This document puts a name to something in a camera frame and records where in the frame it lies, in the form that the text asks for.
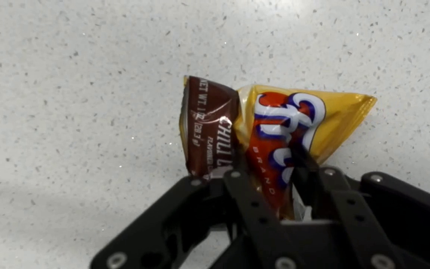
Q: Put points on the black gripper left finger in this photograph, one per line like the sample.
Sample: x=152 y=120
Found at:
x=165 y=233

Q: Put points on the yellow brown chips packet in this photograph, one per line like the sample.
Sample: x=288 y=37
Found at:
x=262 y=129

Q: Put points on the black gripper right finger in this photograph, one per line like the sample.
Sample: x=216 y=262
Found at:
x=383 y=220

